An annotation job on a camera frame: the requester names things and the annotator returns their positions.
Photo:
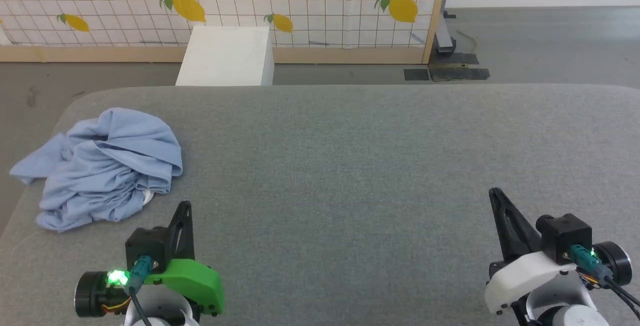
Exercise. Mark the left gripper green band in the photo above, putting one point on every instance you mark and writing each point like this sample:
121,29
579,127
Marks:
195,278

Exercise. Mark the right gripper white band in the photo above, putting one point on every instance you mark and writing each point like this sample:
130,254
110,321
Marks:
525,273

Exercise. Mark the light blue polo shirt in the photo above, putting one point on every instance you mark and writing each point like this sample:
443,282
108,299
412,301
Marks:
105,166

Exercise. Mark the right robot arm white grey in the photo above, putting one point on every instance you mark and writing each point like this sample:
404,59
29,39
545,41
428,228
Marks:
565,312

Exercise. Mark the long black floor tape patch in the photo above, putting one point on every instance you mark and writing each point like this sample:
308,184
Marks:
459,74

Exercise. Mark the grey fabric sofa cushion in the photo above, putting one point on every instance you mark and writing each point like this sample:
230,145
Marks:
350,166

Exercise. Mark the black floor tape under foot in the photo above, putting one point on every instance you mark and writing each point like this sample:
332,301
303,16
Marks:
460,59

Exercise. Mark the small black floor tape patch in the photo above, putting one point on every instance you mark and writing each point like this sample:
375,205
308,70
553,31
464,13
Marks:
416,74

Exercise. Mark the white box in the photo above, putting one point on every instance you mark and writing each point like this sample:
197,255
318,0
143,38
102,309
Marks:
225,56

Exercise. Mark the grey metal partition foot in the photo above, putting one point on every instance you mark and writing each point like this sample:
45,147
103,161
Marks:
444,38

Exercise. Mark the lemon pattern grid partition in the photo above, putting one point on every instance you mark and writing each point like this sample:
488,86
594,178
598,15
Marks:
350,55

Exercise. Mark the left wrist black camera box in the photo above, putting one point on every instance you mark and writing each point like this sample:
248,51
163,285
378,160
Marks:
147,243

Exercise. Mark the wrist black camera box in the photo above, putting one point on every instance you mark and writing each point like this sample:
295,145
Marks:
565,233
147,243

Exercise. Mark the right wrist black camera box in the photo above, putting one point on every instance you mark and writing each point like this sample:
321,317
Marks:
565,233

